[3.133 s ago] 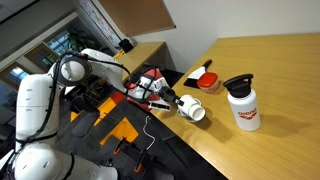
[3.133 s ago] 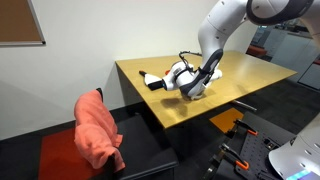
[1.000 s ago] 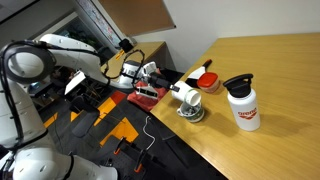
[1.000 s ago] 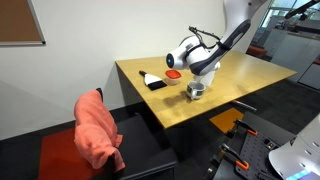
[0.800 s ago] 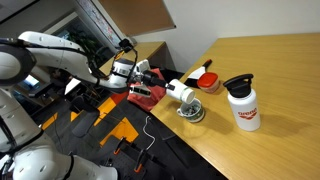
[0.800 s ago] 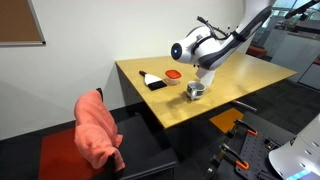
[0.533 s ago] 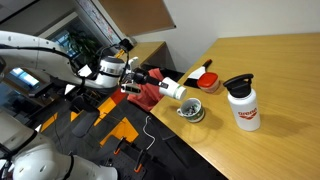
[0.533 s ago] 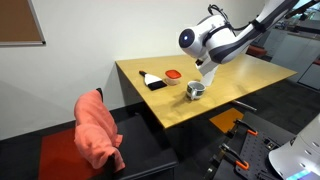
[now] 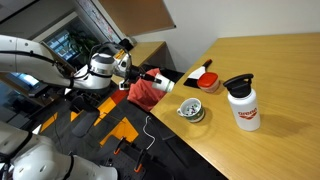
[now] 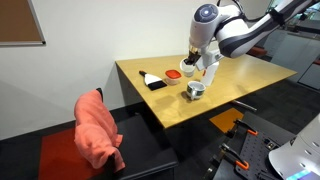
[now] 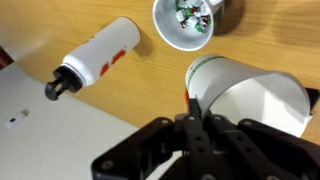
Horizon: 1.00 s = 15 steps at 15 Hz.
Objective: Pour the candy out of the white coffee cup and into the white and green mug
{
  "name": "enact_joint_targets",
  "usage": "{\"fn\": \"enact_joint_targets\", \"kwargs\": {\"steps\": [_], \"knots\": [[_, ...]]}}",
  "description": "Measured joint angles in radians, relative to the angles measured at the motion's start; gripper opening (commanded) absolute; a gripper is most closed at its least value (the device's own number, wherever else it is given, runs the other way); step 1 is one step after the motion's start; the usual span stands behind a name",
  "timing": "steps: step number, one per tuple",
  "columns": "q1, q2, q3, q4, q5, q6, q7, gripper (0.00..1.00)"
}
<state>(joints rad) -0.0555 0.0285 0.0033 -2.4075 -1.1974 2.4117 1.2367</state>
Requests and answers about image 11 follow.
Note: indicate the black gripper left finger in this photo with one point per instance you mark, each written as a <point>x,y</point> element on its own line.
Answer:
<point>196,140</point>

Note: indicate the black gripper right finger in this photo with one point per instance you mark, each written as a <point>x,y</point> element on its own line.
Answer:
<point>240,146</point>

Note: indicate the white paper coffee cup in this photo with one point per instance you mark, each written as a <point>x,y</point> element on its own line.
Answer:
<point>226,76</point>

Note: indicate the white and green mug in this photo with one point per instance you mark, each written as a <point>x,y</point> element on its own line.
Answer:
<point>173,30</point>

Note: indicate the wrapped candy piece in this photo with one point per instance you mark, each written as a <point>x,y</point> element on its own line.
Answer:
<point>198,8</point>
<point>193,21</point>
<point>203,26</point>
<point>181,15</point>

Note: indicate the white water bottle black cap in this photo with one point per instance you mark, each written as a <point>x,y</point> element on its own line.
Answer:
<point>100,46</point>

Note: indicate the small white wall socket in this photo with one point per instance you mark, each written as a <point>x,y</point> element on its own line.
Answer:
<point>17,118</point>

